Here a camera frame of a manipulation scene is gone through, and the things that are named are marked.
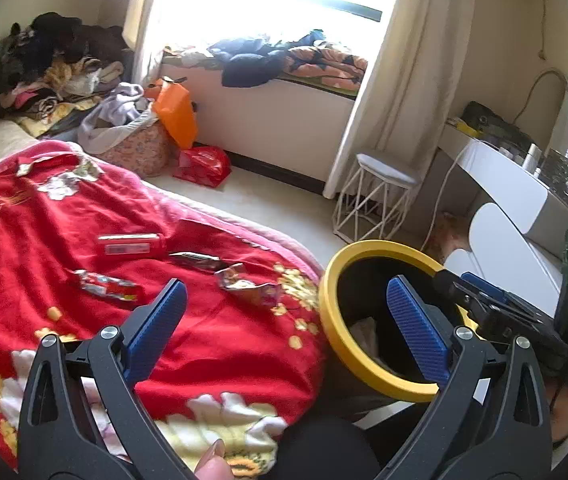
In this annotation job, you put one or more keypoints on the red plastic bag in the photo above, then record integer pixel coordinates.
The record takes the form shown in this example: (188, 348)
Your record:
(203, 165)

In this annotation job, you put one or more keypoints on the orange plastic bag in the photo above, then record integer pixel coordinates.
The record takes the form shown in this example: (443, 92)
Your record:
(174, 107)

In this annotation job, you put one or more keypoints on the white dressing table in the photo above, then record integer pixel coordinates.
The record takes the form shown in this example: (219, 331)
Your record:
(535, 211)

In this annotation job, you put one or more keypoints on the dark jacket on windowsill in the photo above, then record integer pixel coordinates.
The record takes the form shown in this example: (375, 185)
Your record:
(248, 63)

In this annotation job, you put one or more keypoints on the white wire frame stool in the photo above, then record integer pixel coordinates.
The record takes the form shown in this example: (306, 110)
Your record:
(375, 199)

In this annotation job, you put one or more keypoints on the dark candy wrapper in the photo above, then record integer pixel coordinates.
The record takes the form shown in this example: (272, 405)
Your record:
(199, 261)

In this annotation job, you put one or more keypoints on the white chair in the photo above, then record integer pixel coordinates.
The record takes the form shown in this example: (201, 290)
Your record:
(500, 254)

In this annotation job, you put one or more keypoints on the dark clothes pile on bed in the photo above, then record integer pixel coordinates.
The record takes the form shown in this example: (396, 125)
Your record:
(57, 69)

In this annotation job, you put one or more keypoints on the red rectangular snack box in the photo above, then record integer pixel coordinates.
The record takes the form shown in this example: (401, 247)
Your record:
(131, 245)

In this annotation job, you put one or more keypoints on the purple cartoon snack wrapper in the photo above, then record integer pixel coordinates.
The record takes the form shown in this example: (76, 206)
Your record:
(234, 280)

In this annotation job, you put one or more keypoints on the person's left hand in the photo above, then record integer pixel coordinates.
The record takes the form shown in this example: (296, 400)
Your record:
(212, 465)

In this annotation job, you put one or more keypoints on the lavender white clothes pile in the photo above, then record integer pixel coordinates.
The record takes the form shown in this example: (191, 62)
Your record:
(126, 110)

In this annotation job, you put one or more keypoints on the yellow rimmed black trash bin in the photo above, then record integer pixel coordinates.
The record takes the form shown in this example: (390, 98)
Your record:
(353, 289)

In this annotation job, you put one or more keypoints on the cream curtain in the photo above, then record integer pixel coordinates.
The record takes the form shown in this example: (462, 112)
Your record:
(408, 88)

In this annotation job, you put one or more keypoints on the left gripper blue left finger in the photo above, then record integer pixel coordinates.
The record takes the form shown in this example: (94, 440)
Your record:
(148, 330)

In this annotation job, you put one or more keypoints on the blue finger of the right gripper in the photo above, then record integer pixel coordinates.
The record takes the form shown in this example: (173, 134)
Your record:
(483, 289)

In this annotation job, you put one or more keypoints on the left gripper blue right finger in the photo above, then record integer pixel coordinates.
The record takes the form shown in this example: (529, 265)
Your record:
(425, 330)

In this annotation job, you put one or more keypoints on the red silver snack wrapper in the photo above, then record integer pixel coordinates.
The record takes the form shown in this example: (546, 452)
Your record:
(108, 287)

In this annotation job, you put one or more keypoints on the red floral blanket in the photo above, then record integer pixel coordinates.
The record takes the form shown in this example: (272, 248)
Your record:
(83, 243)

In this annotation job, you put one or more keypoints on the floral fabric laundry basket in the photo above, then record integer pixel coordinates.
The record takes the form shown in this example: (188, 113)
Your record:
(146, 152)

